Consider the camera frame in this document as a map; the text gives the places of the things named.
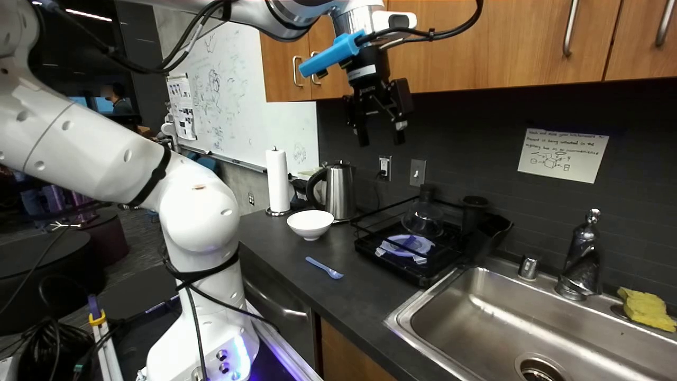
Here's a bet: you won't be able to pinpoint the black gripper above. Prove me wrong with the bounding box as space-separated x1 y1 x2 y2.
347 64 412 146

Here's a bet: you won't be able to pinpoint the blue plastic fork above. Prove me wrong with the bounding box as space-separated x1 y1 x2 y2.
304 256 342 280

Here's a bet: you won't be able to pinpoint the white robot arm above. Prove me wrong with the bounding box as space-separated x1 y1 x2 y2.
0 0 417 381

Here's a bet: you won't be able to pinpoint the white bowl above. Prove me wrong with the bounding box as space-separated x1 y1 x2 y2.
287 209 333 241

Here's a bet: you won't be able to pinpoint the stainless steel electric kettle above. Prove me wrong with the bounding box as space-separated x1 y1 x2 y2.
306 162 355 222

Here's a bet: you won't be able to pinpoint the wooden upper cabinets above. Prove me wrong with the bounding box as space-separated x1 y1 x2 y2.
258 0 677 105

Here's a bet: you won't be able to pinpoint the white paper towel roll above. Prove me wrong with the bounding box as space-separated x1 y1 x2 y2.
267 149 289 214

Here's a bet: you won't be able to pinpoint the black dish drying rack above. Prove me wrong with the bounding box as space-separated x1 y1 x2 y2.
351 198 511 288

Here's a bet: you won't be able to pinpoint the blue plate in rack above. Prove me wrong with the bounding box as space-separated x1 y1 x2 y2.
374 233 435 266

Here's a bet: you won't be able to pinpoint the white paper note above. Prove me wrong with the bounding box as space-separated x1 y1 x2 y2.
519 129 610 184

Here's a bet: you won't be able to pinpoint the stainless steel sink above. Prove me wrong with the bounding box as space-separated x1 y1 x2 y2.
384 260 677 381

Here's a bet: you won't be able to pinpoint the wooden lower cabinet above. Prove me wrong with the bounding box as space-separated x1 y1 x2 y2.
319 319 396 381

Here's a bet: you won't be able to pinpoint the chrome faucet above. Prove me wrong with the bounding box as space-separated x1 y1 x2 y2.
556 208 601 301

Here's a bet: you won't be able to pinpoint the yellow sponge cloth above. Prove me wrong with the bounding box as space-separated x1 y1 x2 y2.
617 288 677 333

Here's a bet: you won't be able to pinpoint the wall power outlet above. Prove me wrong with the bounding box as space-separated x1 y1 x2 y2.
377 158 391 182

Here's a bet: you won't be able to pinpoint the wall light switch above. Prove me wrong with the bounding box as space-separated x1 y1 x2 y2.
410 160 428 186

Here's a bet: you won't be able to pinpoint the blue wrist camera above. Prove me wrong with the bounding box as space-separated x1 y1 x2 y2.
298 31 365 77

